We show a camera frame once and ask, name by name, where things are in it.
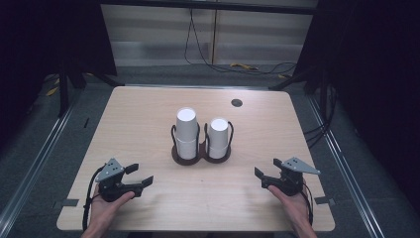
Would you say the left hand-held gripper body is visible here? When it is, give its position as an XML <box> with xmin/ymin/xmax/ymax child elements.
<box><xmin>94</xmin><ymin>158</ymin><xmax>144</xmax><ymax>203</ymax></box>

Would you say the bundle of black cables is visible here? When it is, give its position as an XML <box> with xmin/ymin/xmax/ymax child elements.
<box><xmin>302</xmin><ymin>83</ymin><xmax>339</xmax><ymax>149</ymax></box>

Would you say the grey tape strip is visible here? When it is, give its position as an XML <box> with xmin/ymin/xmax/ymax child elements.
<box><xmin>53</xmin><ymin>198</ymin><xmax>80</xmax><ymax>209</ymax></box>
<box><xmin>313</xmin><ymin>195</ymin><xmax>336</xmax><ymax>206</ymax></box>

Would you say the yellow cable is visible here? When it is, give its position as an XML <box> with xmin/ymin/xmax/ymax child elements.
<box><xmin>229</xmin><ymin>61</ymin><xmax>260</xmax><ymax>71</ymax></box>
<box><xmin>45</xmin><ymin>77</ymin><xmax>61</xmax><ymax>97</ymax></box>

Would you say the person's right hand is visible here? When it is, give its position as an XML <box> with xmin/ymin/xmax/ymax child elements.
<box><xmin>266</xmin><ymin>184</ymin><xmax>314</xmax><ymax>230</ymax></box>

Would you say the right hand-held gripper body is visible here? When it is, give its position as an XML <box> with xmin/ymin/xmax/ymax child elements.
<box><xmin>262</xmin><ymin>156</ymin><xmax>321</xmax><ymax>197</ymax></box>

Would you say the black horizontal bar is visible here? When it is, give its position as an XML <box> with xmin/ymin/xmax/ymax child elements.
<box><xmin>98</xmin><ymin>0</ymin><xmax>320</xmax><ymax>16</ymax></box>

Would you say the black hanging cable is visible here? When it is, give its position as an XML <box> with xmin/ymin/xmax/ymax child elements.
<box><xmin>183</xmin><ymin>8</ymin><xmax>298</xmax><ymax>75</ymax></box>

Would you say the black wire cup holder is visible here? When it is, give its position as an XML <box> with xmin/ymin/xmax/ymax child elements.
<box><xmin>170</xmin><ymin>120</ymin><xmax>235</xmax><ymax>167</ymax></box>

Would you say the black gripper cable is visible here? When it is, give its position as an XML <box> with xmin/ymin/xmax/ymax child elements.
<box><xmin>81</xmin><ymin>166</ymin><xmax>105</xmax><ymax>232</ymax></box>
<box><xmin>302</xmin><ymin>182</ymin><xmax>315</xmax><ymax>226</ymax></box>

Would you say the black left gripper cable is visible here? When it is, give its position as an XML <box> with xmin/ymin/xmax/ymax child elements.
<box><xmin>81</xmin><ymin>166</ymin><xmax>105</xmax><ymax>232</ymax></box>

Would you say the person's left hand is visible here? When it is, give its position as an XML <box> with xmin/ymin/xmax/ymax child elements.
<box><xmin>87</xmin><ymin>189</ymin><xmax>137</xmax><ymax>231</ymax></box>

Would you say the silver floor rail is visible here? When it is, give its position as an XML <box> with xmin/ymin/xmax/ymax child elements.
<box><xmin>0</xmin><ymin>98</ymin><xmax>78</xmax><ymax>231</ymax></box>
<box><xmin>305</xmin><ymin>93</ymin><xmax>380</xmax><ymax>238</ymax></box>

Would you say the black curtain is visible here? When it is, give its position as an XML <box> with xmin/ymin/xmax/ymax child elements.
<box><xmin>0</xmin><ymin>0</ymin><xmax>118</xmax><ymax>133</ymax></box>
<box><xmin>293</xmin><ymin>0</ymin><xmax>420</xmax><ymax>212</ymax></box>

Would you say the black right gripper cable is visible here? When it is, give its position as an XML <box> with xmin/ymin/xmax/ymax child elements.
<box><xmin>302</xmin><ymin>182</ymin><xmax>315</xmax><ymax>226</ymax></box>

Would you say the stack of white cups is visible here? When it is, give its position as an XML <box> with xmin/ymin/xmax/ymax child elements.
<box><xmin>207</xmin><ymin>117</ymin><xmax>230</xmax><ymax>160</ymax></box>
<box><xmin>175</xmin><ymin>107</ymin><xmax>199</xmax><ymax>161</ymax></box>

